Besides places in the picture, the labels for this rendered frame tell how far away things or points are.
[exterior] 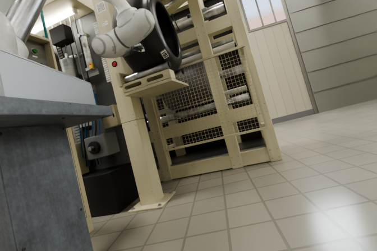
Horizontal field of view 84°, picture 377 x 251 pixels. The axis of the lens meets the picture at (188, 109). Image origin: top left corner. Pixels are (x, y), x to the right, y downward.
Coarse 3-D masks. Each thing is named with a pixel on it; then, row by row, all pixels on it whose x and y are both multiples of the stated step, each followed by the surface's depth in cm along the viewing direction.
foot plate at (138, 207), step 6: (168, 192) 164; (174, 192) 161; (162, 198) 153; (168, 198) 149; (138, 204) 153; (150, 204) 146; (156, 204) 143; (162, 204) 140; (132, 210) 145; (138, 210) 142; (144, 210) 141
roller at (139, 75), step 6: (156, 66) 136; (162, 66) 135; (168, 66) 134; (138, 72) 140; (144, 72) 138; (150, 72) 138; (156, 72) 138; (126, 78) 142; (132, 78) 141; (138, 78) 142
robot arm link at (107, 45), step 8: (112, 32) 89; (96, 40) 87; (104, 40) 86; (112, 40) 89; (96, 48) 87; (104, 48) 87; (112, 48) 89; (120, 48) 91; (128, 48) 95; (104, 56) 90; (112, 56) 93; (120, 56) 102
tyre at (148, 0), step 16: (128, 0) 134; (144, 0) 129; (160, 16) 169; (160, 32) 131; (176, 32) 169; (144, 48) 129; (160, 48) 131; (176, 48) 176; (128, 64) 141; (144, 64) 137; (176, 64) 149
